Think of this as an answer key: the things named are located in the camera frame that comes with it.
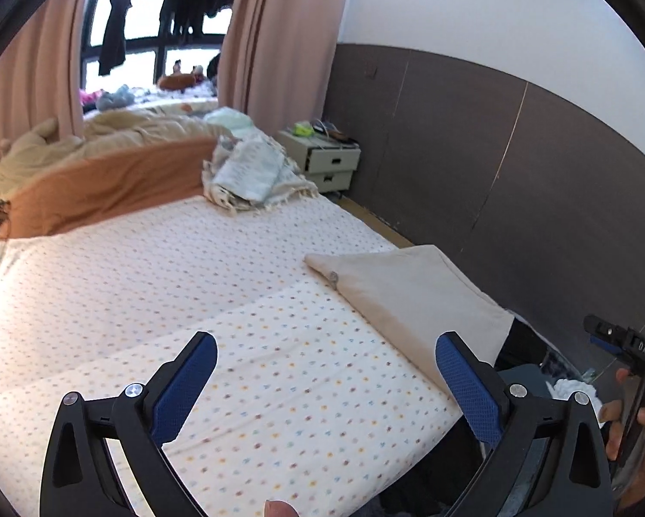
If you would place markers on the person's left hand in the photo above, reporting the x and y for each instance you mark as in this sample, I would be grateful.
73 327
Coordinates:
280 510

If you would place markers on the pink curtain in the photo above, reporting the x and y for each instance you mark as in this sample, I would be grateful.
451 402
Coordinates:
42 64
285 37

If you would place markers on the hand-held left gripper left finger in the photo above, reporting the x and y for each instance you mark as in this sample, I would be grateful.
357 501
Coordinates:
185 388

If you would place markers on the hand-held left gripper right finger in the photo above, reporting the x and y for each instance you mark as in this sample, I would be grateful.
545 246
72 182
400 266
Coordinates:
470 388

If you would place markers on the white nightstand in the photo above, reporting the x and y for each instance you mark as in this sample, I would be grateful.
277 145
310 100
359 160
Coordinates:
333 161

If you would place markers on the white cloth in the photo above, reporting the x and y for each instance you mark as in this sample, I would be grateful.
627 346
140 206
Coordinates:
573 388

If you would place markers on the mint green cloth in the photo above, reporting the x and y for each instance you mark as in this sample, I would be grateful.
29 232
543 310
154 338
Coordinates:
228 117

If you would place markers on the blue plush toy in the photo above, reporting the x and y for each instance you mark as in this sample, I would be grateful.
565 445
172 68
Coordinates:
115 98

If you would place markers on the black framed window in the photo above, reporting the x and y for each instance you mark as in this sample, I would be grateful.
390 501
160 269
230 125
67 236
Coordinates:
145 46

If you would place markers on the tan blanket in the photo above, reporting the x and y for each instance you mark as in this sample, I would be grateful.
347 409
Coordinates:
139 126

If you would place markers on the beige jacket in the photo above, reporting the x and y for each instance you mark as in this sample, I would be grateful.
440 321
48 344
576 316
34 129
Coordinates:
425 301

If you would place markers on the pale fringed cloth pile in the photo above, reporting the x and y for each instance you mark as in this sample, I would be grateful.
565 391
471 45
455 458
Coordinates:
247 172

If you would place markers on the long black hanging garment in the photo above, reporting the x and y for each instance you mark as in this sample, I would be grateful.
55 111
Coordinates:
112 37

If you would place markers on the green small object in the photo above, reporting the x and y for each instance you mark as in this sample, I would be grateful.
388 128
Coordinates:
302 129

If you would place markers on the bed with dotted sheet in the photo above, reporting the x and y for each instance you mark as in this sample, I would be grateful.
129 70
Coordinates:
193 280

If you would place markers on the orange blanket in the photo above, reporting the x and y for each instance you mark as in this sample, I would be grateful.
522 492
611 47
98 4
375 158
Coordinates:
112 183

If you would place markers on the brown plush toy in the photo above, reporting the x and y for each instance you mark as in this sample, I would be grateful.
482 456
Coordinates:
177 82

